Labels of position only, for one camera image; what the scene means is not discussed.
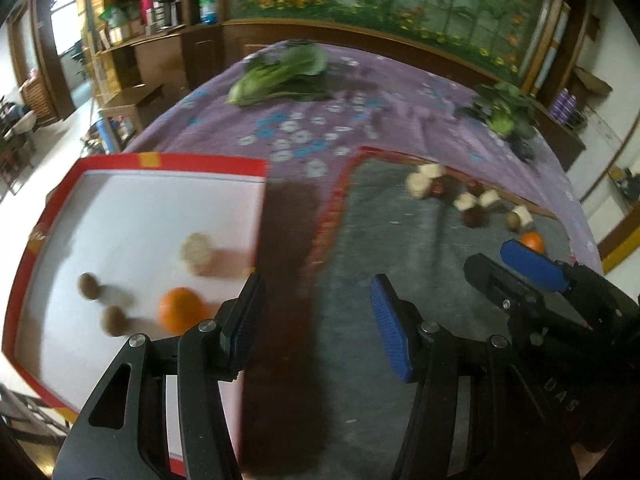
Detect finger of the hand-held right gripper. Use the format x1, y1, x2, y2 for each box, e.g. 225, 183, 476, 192
464, 254, 547, 322
500, 240, 575, 295

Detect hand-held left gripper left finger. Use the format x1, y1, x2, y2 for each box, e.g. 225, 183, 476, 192
55, 272, 268, 480

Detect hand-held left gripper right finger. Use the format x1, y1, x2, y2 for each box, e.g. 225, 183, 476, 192
370, 274, 581, 480

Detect white tofu cube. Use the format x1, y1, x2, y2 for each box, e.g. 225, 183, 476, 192
405, 172, 434, 201

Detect red and white box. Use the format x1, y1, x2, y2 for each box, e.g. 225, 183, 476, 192
0, 152, 336, 480

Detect foam-netted round fruit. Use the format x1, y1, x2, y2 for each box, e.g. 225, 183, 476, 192
180, 232, 216, 277

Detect grey mat with red border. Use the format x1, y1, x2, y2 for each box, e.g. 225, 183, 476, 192
300, 147, 601, 480

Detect small black object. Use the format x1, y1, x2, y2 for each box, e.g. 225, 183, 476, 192
510, 136, 539, 162

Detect yellow and black object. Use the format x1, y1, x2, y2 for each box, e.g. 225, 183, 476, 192
607, 167, 640, 197

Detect wooden side shelf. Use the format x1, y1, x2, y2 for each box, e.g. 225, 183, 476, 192
530, 100, 587, 172

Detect round bok choy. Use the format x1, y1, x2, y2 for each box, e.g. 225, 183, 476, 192
460, 81, 542, 143

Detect purple bottles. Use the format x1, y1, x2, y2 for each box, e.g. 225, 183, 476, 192
550, 89, 579, 124

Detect brown cardboard piece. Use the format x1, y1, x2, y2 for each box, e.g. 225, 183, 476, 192
572, 65, 614, 96

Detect purple floral blanket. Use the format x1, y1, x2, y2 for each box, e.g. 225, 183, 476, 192
122, 41, 604, 273

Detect small wooden table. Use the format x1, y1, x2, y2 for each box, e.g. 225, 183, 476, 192
97, 85, 167, 147

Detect long bok choy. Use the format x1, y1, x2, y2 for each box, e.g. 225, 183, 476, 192
225, 42, 334, 109

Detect wooden shelf cabinet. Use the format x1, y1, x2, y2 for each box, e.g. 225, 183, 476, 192
75, 0, 227, 113

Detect black thermos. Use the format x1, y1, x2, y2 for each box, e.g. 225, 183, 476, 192
150, 0, 177, 31

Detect green packet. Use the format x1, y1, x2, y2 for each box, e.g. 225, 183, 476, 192
100, 5, 134, 31

